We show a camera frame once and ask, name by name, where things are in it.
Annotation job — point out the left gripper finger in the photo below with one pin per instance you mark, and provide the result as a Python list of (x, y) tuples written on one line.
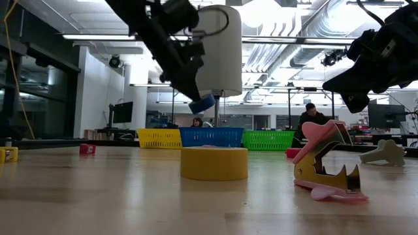
[(191, 86)]

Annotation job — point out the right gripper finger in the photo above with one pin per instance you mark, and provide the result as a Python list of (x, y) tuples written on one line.
[(349, 83), (356, 102)]

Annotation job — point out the light blue tape roll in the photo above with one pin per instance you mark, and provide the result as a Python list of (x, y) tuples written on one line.
[(202, 104)]

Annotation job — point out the pink staple remover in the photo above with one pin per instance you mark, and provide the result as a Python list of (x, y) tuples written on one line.
[(313, 134)]

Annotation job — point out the yellow tape roll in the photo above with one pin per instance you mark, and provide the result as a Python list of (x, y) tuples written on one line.
[(214, 163)]

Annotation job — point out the yellow mini stapler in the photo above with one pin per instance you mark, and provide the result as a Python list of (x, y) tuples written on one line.
[(9, 154)]

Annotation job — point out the black monitor on arm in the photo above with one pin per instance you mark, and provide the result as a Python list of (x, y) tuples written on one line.
[(123, 112)]

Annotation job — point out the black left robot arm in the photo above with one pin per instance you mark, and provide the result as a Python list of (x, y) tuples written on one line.
[(140, 16)]

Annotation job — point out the pale beige staple remover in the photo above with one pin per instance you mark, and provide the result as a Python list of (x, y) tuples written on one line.
[(388, 153)]

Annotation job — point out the red mini stapler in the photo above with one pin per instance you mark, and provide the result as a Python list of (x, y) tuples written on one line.
[(87, 149), (293, 152)]

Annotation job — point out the black ceiling spotlight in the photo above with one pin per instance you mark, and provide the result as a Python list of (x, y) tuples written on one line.
[(333, 58)]

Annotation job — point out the black desk monitor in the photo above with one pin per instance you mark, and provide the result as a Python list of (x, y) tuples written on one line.
[(387, 115)]

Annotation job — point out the metal lamp pole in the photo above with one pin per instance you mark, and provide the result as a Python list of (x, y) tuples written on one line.
[(217, 111)]

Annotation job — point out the person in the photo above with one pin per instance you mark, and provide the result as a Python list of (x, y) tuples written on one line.
[(197, 122), (311, 117)]

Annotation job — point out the white lamp shade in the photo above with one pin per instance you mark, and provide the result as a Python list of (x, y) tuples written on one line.
[(222, 65)]

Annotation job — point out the blue plastic basket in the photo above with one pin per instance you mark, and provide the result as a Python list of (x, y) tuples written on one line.
[(212, 137)]

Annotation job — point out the yellow plastic basket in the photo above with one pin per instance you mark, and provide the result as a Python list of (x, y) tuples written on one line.
[(160, 138)]

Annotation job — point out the green plastic basket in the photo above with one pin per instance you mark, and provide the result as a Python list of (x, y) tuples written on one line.
[(267, 140)]

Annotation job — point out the stack of wooden boards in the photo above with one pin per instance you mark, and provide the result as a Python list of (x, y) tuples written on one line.
[(98, 134)]

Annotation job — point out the round black ceiling camera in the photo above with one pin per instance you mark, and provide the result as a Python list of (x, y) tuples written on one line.
[(115, 62)]

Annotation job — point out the short metal post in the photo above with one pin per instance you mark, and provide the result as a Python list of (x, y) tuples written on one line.
[(8, 142)]

